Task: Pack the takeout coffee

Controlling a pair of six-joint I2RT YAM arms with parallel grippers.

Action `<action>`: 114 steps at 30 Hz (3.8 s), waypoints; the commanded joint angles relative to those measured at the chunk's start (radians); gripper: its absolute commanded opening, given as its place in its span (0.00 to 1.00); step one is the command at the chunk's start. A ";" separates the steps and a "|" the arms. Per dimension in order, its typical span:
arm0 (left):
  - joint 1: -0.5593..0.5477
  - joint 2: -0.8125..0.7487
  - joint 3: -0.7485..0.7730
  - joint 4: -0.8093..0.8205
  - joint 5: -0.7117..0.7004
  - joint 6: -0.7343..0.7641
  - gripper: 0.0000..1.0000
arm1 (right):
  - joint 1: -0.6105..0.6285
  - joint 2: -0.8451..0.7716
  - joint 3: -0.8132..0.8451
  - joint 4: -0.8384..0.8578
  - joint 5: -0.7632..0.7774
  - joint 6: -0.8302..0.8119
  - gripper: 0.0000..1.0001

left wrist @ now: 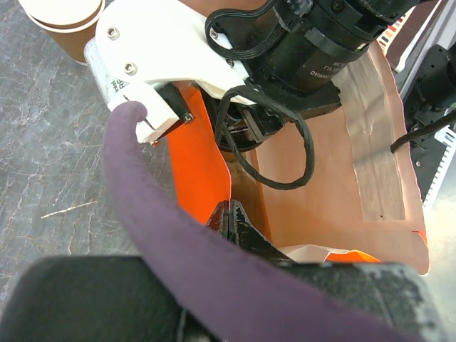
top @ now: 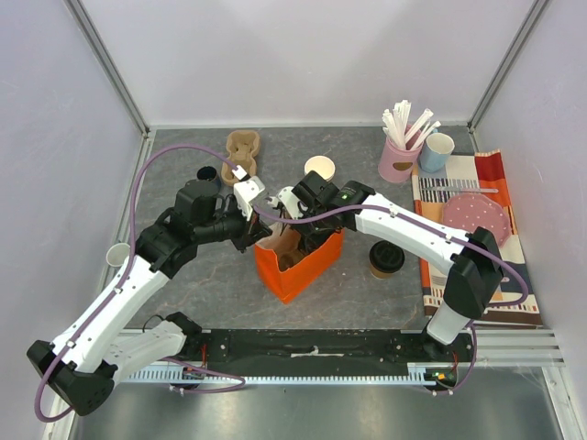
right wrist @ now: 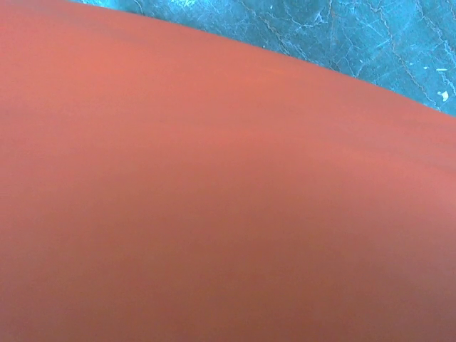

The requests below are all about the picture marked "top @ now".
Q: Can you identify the orange paper bag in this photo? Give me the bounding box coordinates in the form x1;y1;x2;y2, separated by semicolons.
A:
254;223;344;304

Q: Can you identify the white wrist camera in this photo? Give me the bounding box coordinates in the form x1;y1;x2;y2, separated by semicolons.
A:
266;186;304;220
233;166;266;220

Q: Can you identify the pink straw holder cup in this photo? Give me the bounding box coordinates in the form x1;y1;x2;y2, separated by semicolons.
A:
378;138;422;183

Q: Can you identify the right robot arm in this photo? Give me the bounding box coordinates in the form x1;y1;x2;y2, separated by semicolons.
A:
283;171;504;361

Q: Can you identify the pink dotted plate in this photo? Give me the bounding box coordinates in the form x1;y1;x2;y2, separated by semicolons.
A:
441;192;511;248

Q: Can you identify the small white grey cup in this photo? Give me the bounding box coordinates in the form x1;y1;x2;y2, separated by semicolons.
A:
105;243;130;268

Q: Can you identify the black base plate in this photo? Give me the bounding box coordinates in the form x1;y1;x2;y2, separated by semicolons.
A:
175;329;472;377

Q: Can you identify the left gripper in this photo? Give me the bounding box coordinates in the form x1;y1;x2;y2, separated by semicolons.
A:
195;196;273;254

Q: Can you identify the black cup lid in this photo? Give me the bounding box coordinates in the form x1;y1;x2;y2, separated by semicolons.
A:
369;240;405;274

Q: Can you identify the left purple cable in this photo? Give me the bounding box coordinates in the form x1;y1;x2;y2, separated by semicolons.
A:
35;144;251;424

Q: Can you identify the light blue cup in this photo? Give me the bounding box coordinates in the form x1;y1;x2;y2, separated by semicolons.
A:
419;132;455;173

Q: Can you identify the brown paper cup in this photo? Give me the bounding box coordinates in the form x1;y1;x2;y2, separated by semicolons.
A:
370;263;402;280
304;155;336;182

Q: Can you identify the cardboard cup carrier stack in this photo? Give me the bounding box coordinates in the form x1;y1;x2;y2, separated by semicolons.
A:
226;130;260;176

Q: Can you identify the purple cable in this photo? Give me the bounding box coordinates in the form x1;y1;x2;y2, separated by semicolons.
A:
251;203;528;396
35;144;251;424

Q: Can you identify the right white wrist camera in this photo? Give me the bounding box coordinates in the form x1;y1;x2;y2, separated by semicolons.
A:
266;186;304;220

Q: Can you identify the patterned orange cloth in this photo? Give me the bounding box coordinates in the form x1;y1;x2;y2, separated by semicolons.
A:
412;150;543;327

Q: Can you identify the dark blue mug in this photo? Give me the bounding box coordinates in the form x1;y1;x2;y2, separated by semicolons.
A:
196;166;222;190

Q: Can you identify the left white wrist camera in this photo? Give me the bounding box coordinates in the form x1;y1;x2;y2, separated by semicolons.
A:
233;166;266;220

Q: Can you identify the aluminium cable duct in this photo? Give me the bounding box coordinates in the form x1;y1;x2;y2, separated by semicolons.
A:
124;363;436;386

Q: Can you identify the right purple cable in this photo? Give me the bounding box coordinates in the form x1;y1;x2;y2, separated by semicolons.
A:
251;203;528;396

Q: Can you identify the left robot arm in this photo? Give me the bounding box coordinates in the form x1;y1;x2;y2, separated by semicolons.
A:
27;177;271;416

